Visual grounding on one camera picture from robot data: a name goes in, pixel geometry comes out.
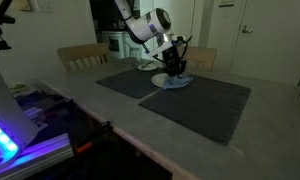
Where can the small white plate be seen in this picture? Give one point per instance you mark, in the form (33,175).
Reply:
(149,67)

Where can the beige wall thermostat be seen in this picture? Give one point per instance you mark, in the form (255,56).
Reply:
(23,4)

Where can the large white plate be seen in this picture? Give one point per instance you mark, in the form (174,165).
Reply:
(157,80)

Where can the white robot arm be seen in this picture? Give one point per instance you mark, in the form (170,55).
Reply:
(146,25)

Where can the small dark placemat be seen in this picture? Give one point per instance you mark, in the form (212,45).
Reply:
(130,85)

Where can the stack of papers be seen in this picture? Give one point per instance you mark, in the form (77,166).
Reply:
(21,88)

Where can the clear drinking glass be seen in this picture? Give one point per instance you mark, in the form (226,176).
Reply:
(134,54)

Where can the white kitchen cabinet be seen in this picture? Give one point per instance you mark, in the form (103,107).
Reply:
(128,41)

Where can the metal utensil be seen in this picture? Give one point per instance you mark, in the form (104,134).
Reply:
(146,64)

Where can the white oven with window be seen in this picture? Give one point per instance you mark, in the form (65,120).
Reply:
(113,43)

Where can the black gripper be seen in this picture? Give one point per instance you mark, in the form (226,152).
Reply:
(173,56)

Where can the black camera on tripod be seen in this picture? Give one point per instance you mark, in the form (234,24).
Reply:
(0,18)

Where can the white door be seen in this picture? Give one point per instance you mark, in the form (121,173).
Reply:
(273,36)

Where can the stack of books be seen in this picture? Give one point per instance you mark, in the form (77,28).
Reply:
(36,116)

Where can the black orange clamp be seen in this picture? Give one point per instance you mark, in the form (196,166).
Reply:
(85,146)

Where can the grey robot base blue light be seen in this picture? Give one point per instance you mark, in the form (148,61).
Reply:
(6,116)

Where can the aluminium extrusion rail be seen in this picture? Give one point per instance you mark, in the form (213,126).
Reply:
(46,151)

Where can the blue cloth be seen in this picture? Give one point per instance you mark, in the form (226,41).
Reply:
(176,82)

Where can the wooden plain-back chair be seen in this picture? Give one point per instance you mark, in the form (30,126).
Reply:
(203,55)

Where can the large dark placemat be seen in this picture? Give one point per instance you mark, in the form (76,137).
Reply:
(203,106)

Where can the wooden slat-back chair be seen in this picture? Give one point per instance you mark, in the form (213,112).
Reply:
(83,51)

